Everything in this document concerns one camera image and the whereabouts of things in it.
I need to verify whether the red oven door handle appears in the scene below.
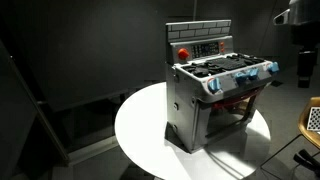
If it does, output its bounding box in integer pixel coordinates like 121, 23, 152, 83
212, 87, 264, 111

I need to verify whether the black burner grate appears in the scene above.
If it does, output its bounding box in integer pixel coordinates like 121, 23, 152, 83
182, 62, 218, 78
228, 53, 266, 66

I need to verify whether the black ribbed griddle plate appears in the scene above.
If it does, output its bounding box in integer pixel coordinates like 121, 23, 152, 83
204, 57, 248, 73

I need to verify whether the blue stove knob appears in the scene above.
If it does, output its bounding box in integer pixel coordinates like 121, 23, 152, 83
234, 72, 249, 86
207, 77, 222, 94
248, 68, 260, 81
268, 61, 280, 74

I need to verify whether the dark leaning board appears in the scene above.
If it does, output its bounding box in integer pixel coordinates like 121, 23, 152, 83
0, 39, 71, 180

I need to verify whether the grey toy stove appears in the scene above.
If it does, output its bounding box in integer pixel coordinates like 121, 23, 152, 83
164, 19, 281, 154

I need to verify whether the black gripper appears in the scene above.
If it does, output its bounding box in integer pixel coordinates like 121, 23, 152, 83
296, 44, 318, 89

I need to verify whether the black handles object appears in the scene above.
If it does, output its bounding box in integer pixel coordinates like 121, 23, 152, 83
293, 149, 320, 176

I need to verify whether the red round stove knob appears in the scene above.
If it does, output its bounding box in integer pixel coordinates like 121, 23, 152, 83
177, 47, 190, 61

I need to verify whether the grey oven door with window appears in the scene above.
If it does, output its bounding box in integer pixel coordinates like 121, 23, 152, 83
195, 83, 268, 141

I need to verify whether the dark low bench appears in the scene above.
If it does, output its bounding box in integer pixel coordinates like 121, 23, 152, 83
36, 87, 129, 166

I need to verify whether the yellow chair with wire legs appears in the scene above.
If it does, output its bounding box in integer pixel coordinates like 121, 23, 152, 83
259, 96, 320, 180

